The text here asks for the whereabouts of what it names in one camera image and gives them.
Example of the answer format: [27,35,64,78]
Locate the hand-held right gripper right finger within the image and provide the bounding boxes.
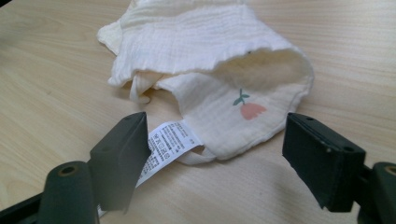
[281,112,367,214]

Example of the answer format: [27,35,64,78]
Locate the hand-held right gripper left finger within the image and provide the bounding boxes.
[88,111,152,215]

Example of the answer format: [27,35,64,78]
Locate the white towel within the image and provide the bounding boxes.
[96,0,315,188]

